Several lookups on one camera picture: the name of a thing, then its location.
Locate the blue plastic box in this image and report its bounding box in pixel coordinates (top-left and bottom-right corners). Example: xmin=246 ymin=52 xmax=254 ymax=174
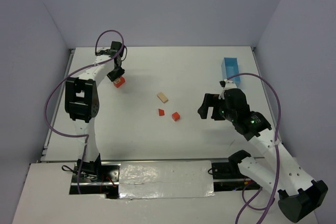
xmin=221 ymin=57 xmax=241 ymax=87

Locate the natural wood block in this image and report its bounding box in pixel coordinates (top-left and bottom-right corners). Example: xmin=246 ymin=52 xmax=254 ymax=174
xmin=157 ymin=92 xmax=168 ymax=103

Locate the red cube with window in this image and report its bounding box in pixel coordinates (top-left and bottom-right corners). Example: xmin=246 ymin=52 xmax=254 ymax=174
xmin=113 ymin=82 xmax=122 ymax=88

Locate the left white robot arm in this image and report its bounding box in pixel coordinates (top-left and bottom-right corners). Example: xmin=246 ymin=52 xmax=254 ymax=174
xmin=65 ymin=41 xmax=125 ymax=176

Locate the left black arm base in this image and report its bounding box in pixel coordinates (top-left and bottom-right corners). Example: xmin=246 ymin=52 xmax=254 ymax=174
xmin=61 ymin=164 xmax=120 ymax=199

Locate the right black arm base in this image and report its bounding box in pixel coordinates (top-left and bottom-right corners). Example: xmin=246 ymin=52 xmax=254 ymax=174
xmin=207 ymin=162 xmax=259 ymax=192

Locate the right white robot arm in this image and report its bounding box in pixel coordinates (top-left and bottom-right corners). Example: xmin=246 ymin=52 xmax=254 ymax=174
xmin=197 ymin=88 xmax=328 ymax=223

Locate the red wedge block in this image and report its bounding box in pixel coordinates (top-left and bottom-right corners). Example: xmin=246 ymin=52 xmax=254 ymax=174
xmin=158 ymin=109 xmax=165 ymax=116

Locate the silver foil tape sheet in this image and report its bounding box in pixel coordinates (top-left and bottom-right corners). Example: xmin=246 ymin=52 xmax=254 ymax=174
xmin=119 ymin=161 xmax=215 ymax=199

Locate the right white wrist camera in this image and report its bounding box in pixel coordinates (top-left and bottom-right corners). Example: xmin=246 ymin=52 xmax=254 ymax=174
xmin=219 ymin=79 xmax=237 ymax=100

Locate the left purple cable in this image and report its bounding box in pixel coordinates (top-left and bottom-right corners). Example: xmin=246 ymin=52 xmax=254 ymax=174
xmin=44 ymin=29 xmax=126 ymax=195

